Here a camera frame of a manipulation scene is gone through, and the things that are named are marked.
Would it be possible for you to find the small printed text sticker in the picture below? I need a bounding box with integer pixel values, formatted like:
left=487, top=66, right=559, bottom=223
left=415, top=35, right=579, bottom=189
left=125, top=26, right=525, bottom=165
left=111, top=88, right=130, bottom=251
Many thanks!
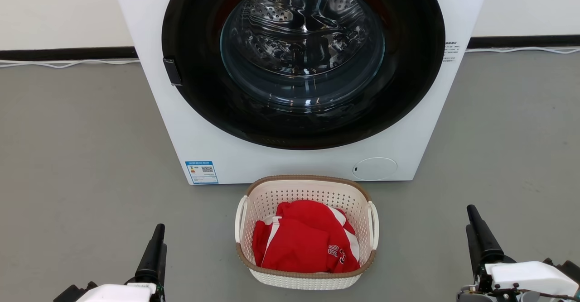
left=443, top=41, right=461, bottom=63

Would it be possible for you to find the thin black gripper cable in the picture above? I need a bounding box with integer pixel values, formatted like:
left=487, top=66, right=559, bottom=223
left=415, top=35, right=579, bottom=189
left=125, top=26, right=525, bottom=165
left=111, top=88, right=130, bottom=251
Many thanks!
left=517, top=288, right=580, bottom=301

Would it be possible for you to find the red and white garment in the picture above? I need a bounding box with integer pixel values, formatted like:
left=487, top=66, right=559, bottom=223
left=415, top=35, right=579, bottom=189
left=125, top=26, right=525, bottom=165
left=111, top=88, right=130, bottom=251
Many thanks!
left=252, top=199, right=361, bottom=274

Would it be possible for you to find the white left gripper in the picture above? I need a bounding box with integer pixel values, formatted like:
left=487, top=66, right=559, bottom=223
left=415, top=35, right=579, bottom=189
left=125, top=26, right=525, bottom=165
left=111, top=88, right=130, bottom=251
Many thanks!
left=76, top=223, right=168, bottom=302

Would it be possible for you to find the black round washer door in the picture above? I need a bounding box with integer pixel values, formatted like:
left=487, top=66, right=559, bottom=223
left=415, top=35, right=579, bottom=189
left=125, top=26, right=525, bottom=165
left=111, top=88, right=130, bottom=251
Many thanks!
left=161, top=0, right=446, bottom=150

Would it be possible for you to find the steel washing drum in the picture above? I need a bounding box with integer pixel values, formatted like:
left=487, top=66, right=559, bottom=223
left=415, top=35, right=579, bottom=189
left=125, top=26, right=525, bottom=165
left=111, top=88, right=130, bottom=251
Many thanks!
left=220, top=0, right=386, bottom=113

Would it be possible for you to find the blue energy label sticker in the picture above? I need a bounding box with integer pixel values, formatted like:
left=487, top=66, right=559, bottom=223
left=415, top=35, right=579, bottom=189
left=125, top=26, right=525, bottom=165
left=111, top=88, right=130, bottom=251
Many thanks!
left=185, top=160, right=219, bottom=185

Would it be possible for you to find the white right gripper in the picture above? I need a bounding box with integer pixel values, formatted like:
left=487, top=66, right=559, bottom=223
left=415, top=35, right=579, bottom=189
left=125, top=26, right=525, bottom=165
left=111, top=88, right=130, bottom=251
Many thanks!
left=458, top=205, right=580, bottom=302

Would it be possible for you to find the round white filter cover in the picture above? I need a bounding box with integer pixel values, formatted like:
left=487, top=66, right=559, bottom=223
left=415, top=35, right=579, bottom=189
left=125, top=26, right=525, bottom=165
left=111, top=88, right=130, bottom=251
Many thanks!
left=353, top=157, right=398, bottom=181

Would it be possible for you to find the white floor cable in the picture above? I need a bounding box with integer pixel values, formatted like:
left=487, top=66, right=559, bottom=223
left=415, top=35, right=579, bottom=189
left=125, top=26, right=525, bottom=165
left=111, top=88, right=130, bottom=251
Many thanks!
left=465, top=46, right=580, bottom=55
left=0, top=58, right=140, bottom=69

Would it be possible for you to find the white perforated laundry basket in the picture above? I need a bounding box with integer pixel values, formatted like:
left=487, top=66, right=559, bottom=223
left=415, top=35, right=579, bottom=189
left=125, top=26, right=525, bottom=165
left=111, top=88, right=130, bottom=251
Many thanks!
left=234, top=174, right=379, bottom=291

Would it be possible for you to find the black washer door handle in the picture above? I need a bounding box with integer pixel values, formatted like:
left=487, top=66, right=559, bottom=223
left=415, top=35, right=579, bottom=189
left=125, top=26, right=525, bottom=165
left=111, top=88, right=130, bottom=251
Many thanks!
left=163, top=58, right=183, bottom=86

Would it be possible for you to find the white front-load washing machine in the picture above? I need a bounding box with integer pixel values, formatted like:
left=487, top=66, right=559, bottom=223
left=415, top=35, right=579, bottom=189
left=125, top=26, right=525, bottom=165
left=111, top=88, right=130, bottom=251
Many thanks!
left=109, top=0, right=493, bottom=186

